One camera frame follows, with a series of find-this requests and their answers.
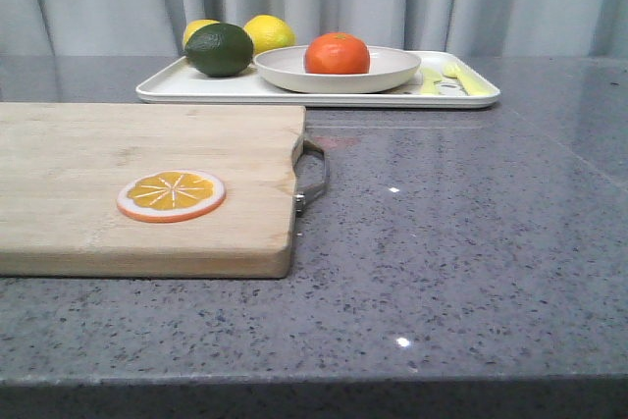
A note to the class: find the yellow lemon left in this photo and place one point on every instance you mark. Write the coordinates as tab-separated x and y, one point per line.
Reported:
195	29

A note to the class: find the orange mandarin fruit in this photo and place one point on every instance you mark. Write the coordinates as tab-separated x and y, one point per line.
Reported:
337	53

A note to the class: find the white rectangular bear tray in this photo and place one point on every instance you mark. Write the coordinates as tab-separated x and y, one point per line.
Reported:
180	82

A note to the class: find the yellow plastic fork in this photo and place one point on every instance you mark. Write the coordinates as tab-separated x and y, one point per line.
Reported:
472	87

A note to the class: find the beige round plate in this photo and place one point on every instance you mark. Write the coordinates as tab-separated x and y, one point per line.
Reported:
285	68

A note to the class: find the metal cutting board handle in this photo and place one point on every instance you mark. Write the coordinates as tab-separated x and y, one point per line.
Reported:
313	175

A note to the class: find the yellow lemon right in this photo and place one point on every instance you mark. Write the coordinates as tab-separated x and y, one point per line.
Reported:
268	33

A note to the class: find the orange slice piece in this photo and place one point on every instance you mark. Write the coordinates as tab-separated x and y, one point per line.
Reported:
171	196

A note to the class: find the yellow lemon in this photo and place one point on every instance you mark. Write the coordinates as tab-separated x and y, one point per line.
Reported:
268	33
195	29

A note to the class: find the wooden cutting board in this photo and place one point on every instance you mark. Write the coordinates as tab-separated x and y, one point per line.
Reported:
63	166

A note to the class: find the green lime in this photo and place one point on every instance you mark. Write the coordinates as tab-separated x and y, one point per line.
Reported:
220	50

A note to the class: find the yellow plastic knife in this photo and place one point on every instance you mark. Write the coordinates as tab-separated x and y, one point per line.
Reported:
430	82

